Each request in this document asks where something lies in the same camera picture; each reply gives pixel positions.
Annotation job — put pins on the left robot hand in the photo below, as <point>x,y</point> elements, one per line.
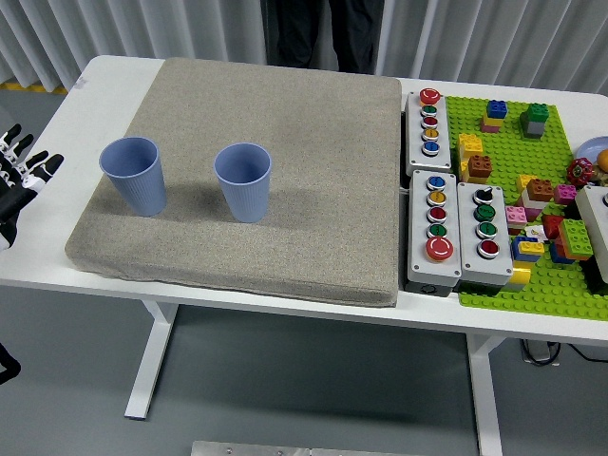
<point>24,180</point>

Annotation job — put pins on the blue ribbed plastic cup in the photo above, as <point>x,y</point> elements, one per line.
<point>135,185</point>
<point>244,195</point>

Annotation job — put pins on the white table leg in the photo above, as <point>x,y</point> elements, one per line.
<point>484,394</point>
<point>149,361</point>

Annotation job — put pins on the grey-brown fabric mat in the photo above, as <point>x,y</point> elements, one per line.
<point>309,190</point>

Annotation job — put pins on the person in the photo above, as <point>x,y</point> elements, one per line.
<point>309,33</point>

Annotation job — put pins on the grey five-button control box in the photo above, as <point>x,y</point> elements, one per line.
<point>451,223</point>
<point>439,123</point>

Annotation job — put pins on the brown building block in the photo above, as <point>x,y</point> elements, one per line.
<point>480,167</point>

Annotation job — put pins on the white pleated curtain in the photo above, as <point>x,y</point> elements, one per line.
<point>475,38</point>

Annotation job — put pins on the blue yellow pink block stack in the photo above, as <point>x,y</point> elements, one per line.
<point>495,111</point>

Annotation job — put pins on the green studded building baseplate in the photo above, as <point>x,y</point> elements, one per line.
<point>513,152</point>

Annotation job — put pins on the pink building block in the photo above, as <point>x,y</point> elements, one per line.
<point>515,216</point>

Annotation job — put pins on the translucent yellow building block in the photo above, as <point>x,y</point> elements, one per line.
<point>518,276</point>

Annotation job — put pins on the small white banana card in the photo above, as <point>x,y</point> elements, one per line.
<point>535,231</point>

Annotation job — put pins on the brown yellow white block stack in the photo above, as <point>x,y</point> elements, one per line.
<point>539,190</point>

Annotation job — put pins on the green grey block stack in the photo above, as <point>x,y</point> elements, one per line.
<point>536,119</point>

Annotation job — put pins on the red building block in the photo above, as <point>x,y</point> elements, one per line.
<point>552,225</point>

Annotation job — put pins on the magenta building block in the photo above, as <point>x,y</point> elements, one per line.
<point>565,194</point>

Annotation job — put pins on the green orange block stack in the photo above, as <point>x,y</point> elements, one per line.
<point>575,237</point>

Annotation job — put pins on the light blue plate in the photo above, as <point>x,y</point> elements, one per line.
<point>591,146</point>

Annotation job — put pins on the white box with black base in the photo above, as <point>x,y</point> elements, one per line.
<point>594,209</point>

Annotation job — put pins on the orange toy fruit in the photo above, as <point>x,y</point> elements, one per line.
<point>603,159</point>

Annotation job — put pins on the grey selector switch control box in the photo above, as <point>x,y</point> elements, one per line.
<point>499,266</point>

